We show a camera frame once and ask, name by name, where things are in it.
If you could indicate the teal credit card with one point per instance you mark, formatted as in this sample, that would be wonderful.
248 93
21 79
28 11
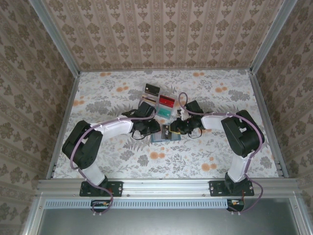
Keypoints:
164 113

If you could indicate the aluminium back rail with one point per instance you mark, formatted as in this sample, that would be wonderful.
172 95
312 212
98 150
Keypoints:
171 70

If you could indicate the red credit card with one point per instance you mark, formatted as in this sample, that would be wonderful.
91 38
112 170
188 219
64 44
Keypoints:
166 101

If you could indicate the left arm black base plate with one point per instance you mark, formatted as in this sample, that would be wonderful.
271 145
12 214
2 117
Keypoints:
115 189

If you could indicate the aluminium side rail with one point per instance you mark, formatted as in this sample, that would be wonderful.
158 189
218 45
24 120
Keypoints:
261 98
69 98

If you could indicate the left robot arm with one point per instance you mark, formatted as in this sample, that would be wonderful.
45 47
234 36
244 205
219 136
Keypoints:
115 128

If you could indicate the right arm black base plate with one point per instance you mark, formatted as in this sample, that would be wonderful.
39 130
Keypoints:
216 189

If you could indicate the black card with white logo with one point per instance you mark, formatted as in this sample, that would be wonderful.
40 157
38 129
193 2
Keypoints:
166 132

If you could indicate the aluminium front rail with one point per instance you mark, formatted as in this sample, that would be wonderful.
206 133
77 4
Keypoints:
166 187

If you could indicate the grey metal panel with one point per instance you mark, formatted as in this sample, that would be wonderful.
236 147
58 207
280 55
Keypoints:
166 222

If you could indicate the black credit card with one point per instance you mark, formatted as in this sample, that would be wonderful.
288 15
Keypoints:
152 88

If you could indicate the clear acrylic card organizer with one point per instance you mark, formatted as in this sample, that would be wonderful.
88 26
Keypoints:
168 94

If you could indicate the gold striped credit card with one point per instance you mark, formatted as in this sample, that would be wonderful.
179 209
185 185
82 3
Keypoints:
149 100

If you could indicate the aluminium corner post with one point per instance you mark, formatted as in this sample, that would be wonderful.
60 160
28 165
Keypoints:
55 36
272 36

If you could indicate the blue card holder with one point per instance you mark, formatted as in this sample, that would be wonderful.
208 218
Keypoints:
156 139

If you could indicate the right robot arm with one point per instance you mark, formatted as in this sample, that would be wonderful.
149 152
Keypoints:
212 122

